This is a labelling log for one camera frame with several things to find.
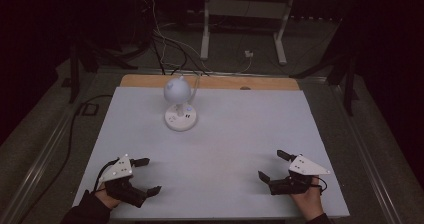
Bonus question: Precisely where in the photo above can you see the white floor cable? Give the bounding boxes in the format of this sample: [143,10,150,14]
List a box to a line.
[145,0,253,76]

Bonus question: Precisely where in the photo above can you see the white metal stand frame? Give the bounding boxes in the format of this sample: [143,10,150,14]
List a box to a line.
[199,0,298,66]

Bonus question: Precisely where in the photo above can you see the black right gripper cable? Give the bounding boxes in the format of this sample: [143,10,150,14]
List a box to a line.
[312,175,329,196]

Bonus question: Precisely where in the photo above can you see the metal floor rail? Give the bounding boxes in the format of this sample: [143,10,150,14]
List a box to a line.
[329,83,404,224]
[0,71,101,224]

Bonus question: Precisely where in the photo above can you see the black cable bundle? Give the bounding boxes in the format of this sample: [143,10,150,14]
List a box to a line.
[150,30,210,77]

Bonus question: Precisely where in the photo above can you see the pale grey table mat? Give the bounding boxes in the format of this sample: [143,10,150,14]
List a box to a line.
[71,85,351,221]

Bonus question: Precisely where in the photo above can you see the person's right hand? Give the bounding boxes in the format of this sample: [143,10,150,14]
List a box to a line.
[289,176,325,222]

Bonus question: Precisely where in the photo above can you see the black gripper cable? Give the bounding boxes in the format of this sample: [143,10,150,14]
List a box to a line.
[93,156,120,194]
[312,175,329,196]

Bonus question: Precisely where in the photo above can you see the black rectangular floor bracket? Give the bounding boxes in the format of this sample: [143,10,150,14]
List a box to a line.
[80,102,100,117]

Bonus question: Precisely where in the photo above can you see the black stand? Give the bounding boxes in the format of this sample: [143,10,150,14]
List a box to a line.
[67,42,98,104]
[326,53,360,118]

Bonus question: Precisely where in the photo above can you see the black floor cable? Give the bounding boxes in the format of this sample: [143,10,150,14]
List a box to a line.
[18,94,115,224]

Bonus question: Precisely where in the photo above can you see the white round-head desk lamp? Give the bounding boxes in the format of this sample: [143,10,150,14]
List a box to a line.
[162,75,199,133]

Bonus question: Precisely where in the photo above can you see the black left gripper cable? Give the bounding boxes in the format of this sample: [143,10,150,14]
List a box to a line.
[93,156,120,194]

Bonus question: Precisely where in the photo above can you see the person's left hand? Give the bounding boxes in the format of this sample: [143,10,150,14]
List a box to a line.
[94,181,122,210]

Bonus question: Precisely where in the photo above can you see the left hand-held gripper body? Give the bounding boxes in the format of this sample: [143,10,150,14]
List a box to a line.
[98,153,148,209]

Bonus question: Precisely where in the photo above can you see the translucent lamp cable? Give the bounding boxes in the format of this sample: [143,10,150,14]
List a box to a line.
[189,73,202,100]

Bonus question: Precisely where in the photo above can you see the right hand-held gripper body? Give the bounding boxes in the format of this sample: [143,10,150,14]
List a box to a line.
[268,153,332,196]

